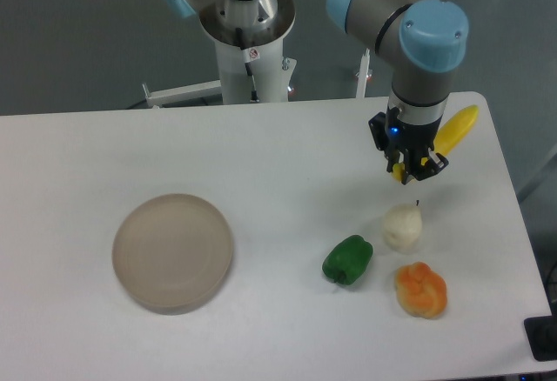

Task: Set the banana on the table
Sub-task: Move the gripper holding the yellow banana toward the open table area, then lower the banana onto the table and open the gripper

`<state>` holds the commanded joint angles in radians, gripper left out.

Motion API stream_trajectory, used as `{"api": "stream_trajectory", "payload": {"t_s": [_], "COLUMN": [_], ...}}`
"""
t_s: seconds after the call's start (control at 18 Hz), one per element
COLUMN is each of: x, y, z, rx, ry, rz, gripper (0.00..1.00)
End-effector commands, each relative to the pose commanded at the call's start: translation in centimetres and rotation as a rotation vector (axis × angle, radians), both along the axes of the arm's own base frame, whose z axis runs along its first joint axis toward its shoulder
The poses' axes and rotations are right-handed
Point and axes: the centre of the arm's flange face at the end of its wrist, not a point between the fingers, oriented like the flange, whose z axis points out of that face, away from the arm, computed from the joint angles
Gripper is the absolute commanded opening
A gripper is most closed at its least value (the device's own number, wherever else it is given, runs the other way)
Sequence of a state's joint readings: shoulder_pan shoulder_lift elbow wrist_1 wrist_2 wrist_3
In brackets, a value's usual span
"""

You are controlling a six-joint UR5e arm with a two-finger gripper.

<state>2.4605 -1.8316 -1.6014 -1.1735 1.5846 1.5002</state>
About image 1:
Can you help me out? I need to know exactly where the white metal bracket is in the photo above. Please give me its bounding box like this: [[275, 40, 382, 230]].
[[355, 49, 372, 99], [142, 80, 221, 108]]

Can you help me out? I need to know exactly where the black device at table edge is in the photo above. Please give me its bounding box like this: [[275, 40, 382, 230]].
[[524, 316, 556, 362]]

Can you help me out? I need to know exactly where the white toy pear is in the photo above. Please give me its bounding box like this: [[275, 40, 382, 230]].
[[382, 201, 423, 252]]

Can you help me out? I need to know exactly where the yellow toy banana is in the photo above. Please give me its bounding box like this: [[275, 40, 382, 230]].
[[392, 104, 480, 183]]

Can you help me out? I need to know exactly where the white metal bracket left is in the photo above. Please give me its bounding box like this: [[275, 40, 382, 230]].
[[142, 80, 221, 108]]

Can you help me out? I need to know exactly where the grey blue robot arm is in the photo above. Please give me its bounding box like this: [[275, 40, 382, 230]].
[[165, 0, 469, 184]]

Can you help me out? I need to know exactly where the green toy bell pepper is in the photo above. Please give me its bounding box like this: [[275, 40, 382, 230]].
[[321, 235, 373, 286]]

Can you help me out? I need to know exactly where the orange braided toy bread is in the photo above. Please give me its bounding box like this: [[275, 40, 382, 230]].
[[394, 262, 447, 319]]

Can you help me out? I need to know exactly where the beige round plate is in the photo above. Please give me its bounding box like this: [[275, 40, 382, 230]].
[[111, 194, 234, 315]]

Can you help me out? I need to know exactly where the white metal bracket right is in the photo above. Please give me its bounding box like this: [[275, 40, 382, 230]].
[[355, 49, 372, 99]]

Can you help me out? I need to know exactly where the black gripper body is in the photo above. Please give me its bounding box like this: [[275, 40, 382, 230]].
[[385, 113, 440, 160]]

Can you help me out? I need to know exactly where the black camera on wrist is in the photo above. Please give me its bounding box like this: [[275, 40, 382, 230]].
[[368, 112, 389, 151]]

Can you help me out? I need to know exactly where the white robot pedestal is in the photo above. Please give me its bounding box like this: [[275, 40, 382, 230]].
[[200, 0, 297, 104]]

